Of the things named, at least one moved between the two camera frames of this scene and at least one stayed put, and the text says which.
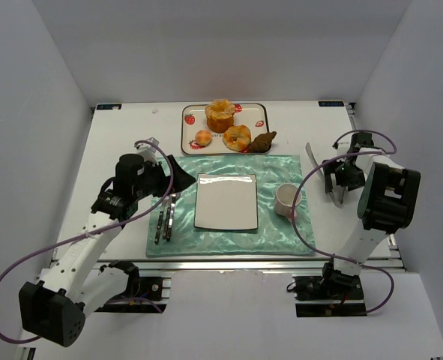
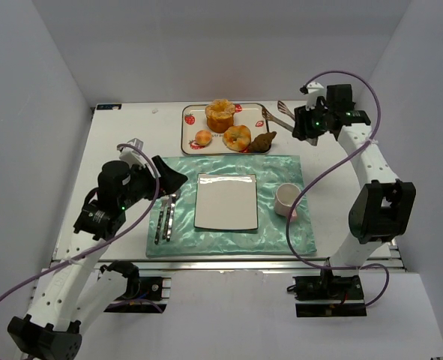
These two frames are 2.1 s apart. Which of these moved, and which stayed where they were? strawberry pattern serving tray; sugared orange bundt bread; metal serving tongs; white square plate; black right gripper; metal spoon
Moved: black right gripper; metal serving tongs
Stayed: metal spoon; sugared orange bundt bread; white square plate; strawberry pattern serving tray
